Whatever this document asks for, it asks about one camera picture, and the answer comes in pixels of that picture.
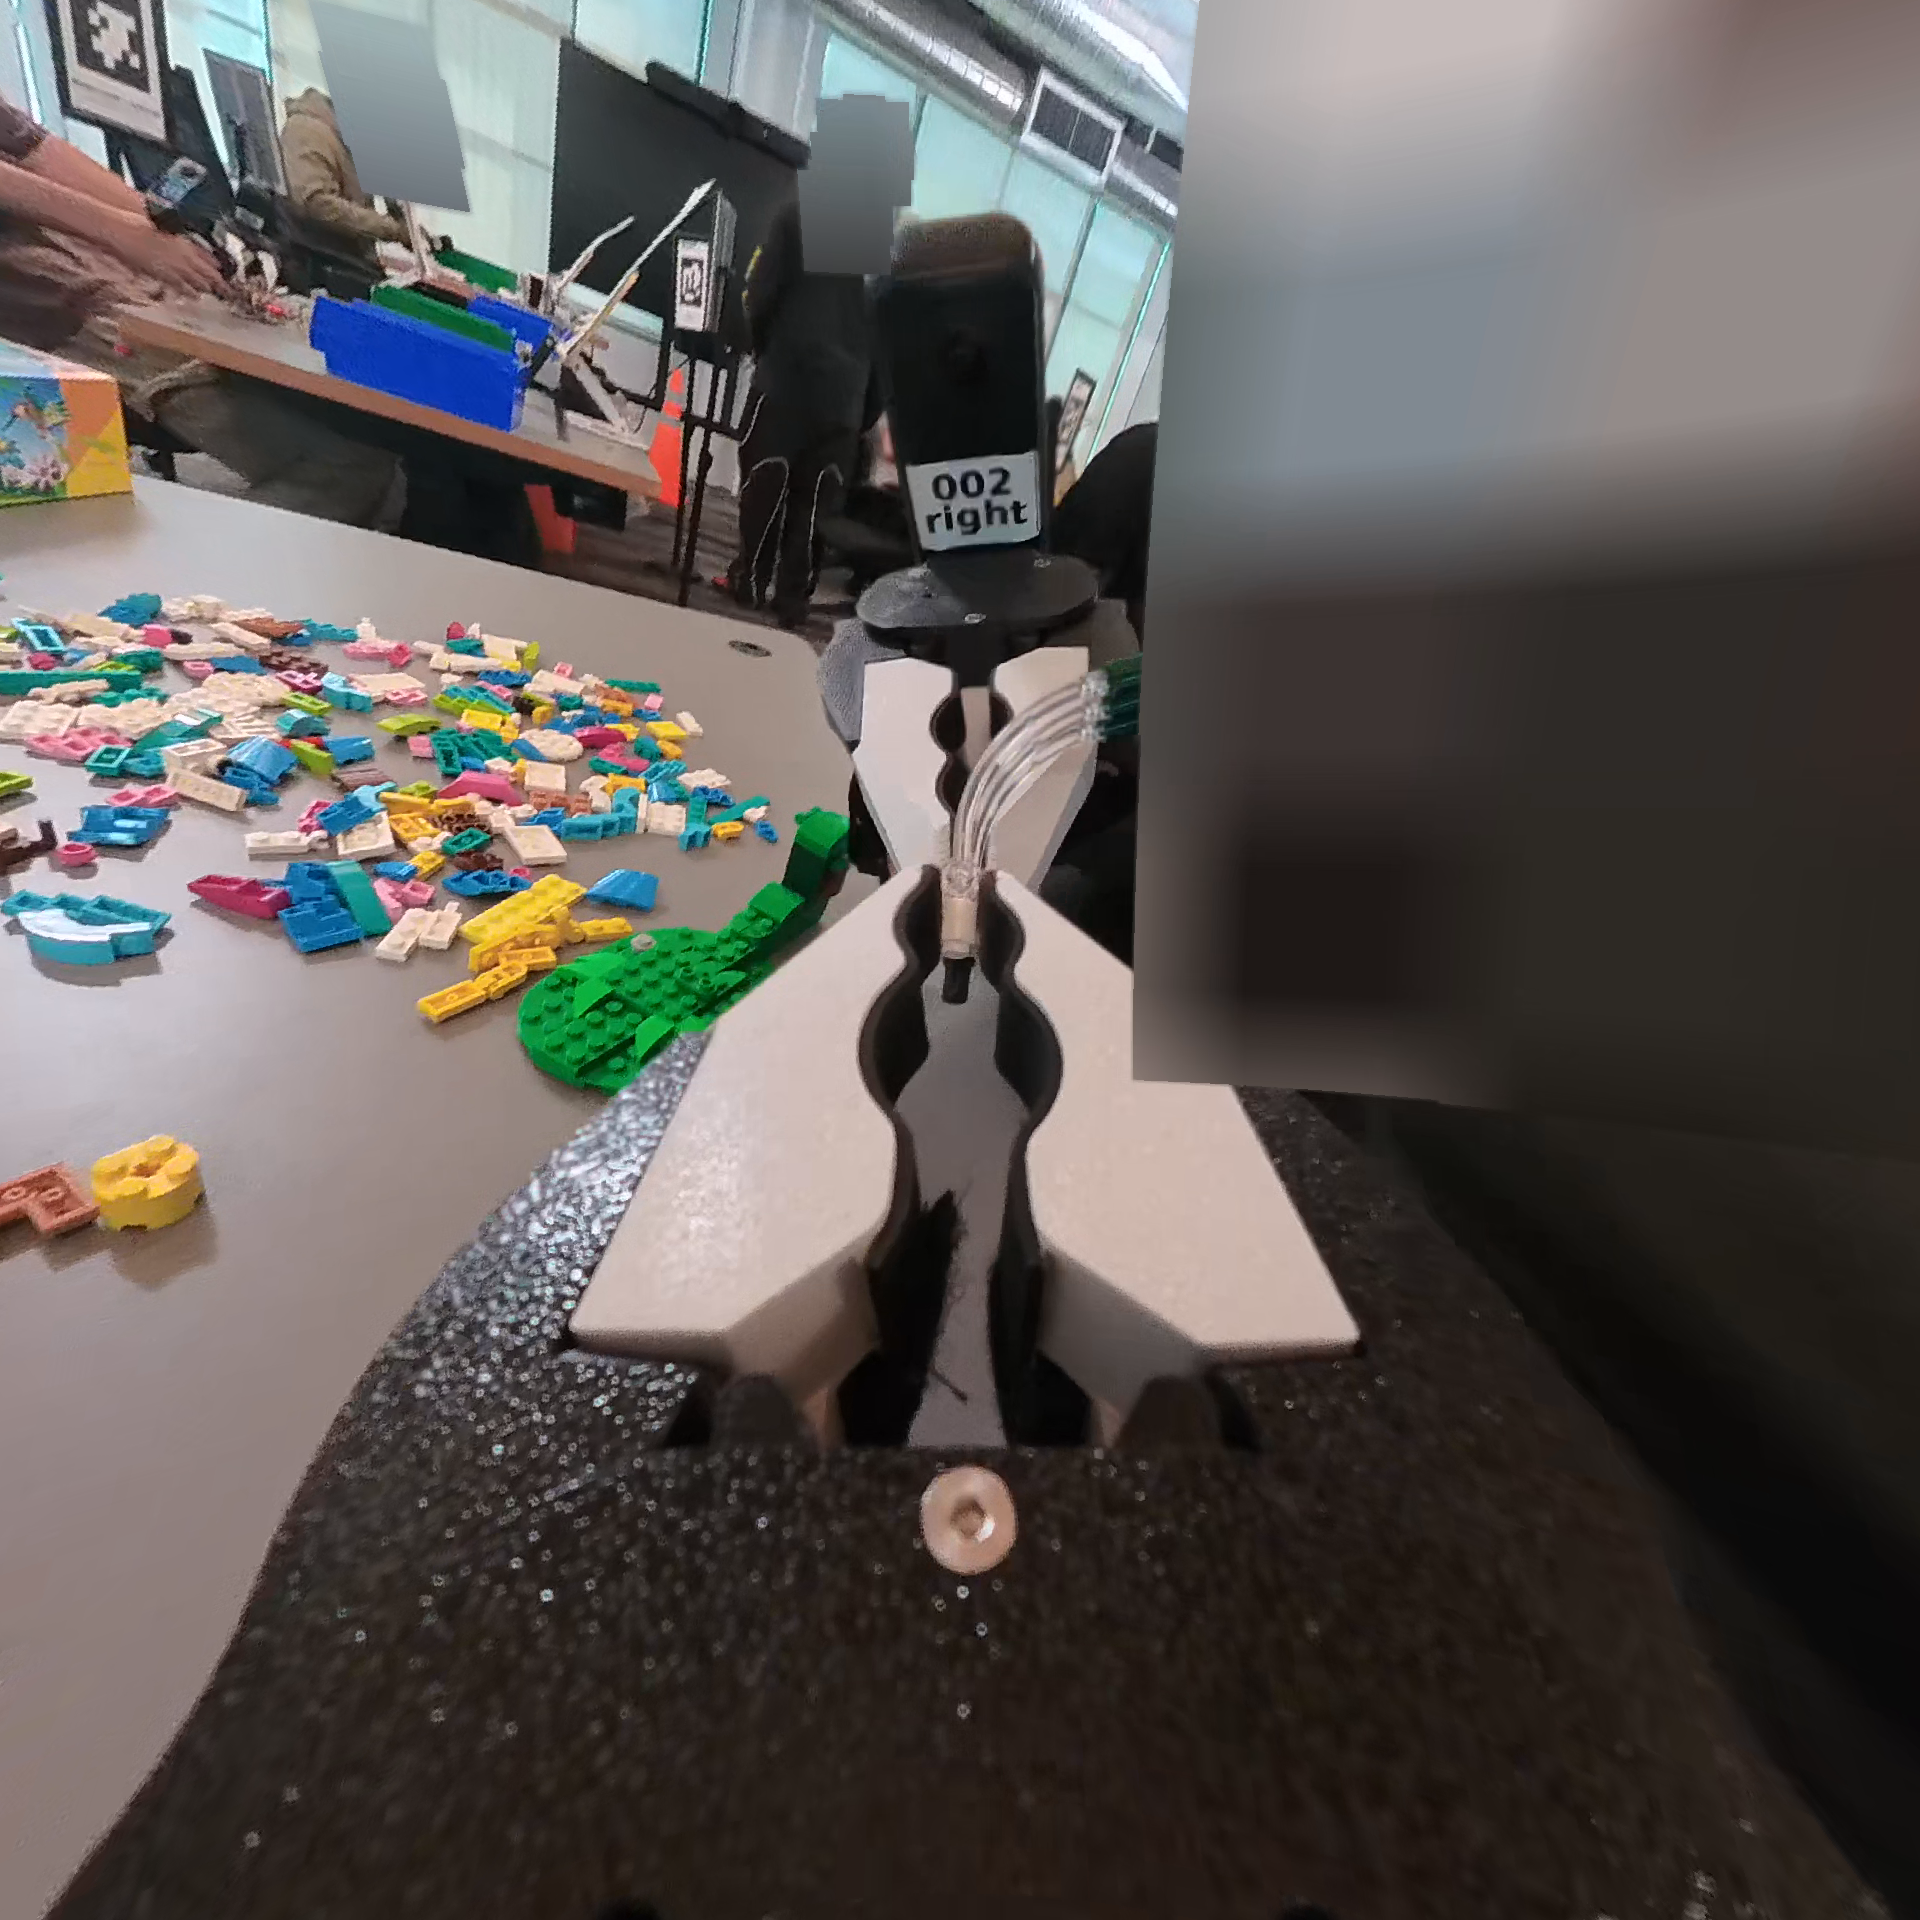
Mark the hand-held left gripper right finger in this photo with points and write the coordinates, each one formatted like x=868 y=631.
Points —
x=1178 y=1198

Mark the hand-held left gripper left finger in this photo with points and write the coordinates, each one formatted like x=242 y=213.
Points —
x=735 y=1185

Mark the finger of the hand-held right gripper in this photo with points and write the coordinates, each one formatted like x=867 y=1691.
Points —
x=900 y=764
x=1059 y=818

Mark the clear tube with green end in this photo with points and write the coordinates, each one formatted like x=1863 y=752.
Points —
x=985 y=793

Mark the green brick plate assembly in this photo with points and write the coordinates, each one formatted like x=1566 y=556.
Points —
x=630 y=998

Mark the small marker tag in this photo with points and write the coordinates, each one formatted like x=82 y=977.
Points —
x=694 y=282

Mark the large black screen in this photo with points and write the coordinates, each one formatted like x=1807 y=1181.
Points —
x=630 y=163

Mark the pile of colourful toy bricks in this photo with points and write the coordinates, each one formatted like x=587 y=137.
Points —
x=494 y=737

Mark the long work table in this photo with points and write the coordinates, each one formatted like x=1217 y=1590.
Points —
x=452 y=416

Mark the blue plastic bin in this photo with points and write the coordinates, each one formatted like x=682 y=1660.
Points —
x=414 y=360

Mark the yellow round brick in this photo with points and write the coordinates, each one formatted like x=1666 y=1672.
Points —
x=147 y=1183

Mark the brown angled brick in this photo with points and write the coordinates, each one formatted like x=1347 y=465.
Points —
x=54 y=1198

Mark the colourful toy box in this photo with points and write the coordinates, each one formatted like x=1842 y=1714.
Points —
x=61 y=430

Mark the black and white marker poster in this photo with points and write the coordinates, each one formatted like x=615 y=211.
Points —
x=108 y=60

